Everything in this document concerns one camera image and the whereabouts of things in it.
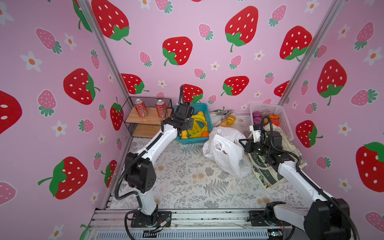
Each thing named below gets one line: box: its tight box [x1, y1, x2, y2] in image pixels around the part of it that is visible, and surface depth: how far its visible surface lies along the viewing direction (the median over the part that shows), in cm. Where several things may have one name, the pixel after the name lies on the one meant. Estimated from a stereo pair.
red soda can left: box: [134, 98, 148, 118], surface depth 94 cm
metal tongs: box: [214, 110, 233, 120], surface depth 121 cm
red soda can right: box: [155, 99, 166, 119], surface depth 92 cm
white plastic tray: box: [209, 111, 242, 129], surface depth 120 cm
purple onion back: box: [252, 111, 262, 118], surface depth 117 cm
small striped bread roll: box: [226, 115, 236, 125], surface depth 117 cm
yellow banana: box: [187, 111, 208, 139], surface depth 106 cm
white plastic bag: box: [202, 126, 252, 178], surface depth 76 cm
